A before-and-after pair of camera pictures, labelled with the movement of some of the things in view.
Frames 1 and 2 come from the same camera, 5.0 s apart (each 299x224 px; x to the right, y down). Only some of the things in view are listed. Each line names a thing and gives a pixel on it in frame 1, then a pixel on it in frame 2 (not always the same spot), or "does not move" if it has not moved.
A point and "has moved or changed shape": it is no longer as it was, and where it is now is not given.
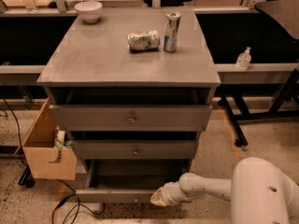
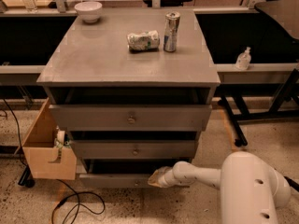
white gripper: x=171 y=192 to x=165 y=178
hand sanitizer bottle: x=244 y=60 does not move
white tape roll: x=61 y=136 does not move
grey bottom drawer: x=127 y=180 has moved or changed shape
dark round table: x=286 y=12 does not move
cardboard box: x=44 y=160 does not move
